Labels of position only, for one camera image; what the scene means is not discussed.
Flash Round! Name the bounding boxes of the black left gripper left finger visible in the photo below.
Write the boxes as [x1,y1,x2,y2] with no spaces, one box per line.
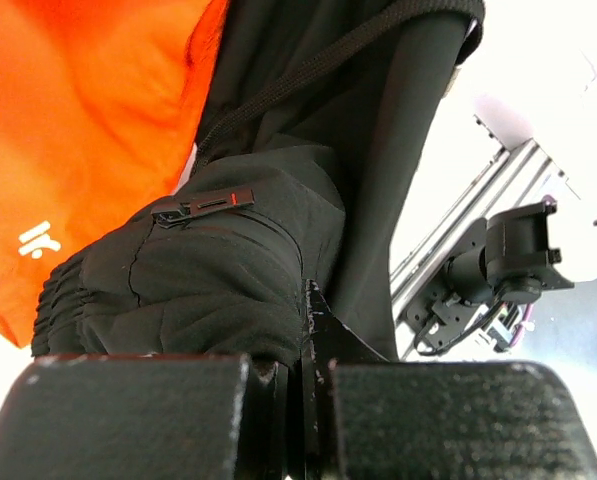
[0,355,288,479]

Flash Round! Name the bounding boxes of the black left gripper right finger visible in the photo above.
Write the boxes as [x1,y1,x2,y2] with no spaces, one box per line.
[301,281,597,479]

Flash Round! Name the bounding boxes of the black shorts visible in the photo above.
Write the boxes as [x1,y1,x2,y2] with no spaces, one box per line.
[31,1,485,366]

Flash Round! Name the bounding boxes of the orange shorts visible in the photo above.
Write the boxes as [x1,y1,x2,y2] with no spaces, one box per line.
[0,1,229,348]

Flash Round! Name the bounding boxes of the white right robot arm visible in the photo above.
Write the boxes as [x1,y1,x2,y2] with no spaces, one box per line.
[399,202,574,357]

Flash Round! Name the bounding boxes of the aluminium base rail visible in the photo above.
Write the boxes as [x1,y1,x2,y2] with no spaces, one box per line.
[390,116,581,360]

